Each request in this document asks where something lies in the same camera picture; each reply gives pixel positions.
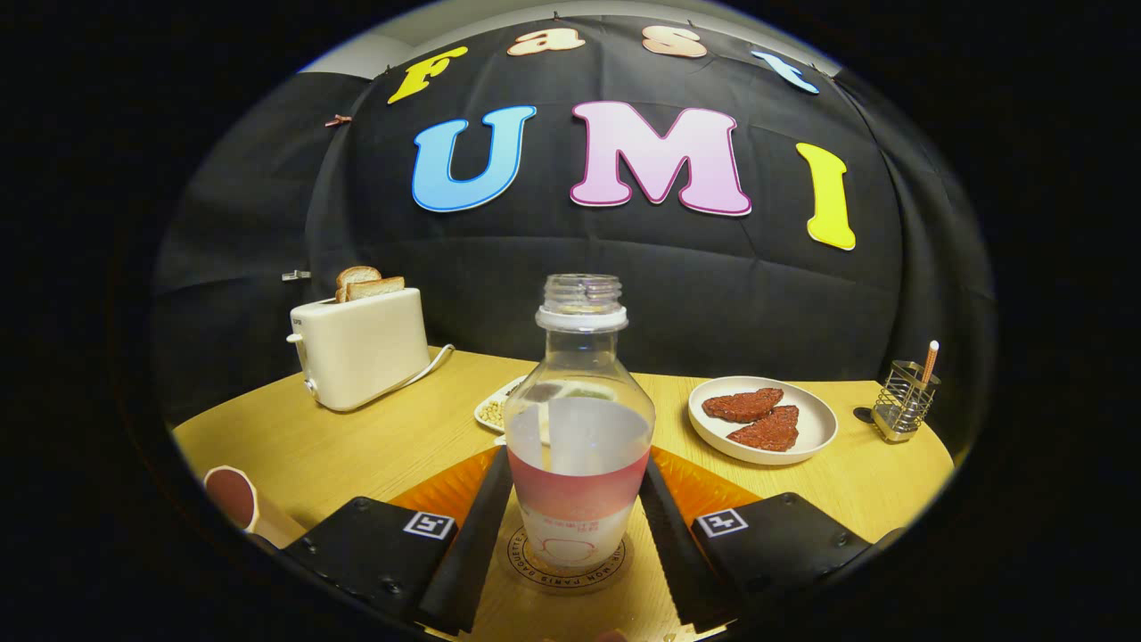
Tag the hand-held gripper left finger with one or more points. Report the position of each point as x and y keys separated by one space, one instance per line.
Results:
x=472 y=553

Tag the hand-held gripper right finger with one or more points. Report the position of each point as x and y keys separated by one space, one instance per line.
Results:
x=682 y=553

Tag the round wooden coaster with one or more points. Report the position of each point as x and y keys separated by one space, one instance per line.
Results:
x=570 y=584

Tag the clear juice bottle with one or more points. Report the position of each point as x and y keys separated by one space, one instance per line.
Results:
x=579 y=446

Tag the wooden table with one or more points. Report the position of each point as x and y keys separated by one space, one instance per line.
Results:
x=428 y=437

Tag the small white dish of beans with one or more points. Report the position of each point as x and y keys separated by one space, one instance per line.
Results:
x=493 y=412

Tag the red-brown meat slice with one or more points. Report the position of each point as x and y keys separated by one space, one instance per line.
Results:
x=768 y=432
x=742 y=404

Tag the white round plate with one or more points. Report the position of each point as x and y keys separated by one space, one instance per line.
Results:
x=811 y=437

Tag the cream toaster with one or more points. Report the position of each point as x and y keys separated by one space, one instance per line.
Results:
x=365 y=348

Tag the toast slice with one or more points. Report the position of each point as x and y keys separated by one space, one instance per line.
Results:
x=357 y=275
x=379 y=288

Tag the orange white stick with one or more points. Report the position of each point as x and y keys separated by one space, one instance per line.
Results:
x=930 y=361

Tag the silver clip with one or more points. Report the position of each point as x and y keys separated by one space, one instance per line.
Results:
x=296 y=275

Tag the red clip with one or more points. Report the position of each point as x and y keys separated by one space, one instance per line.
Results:
x=338 y=119

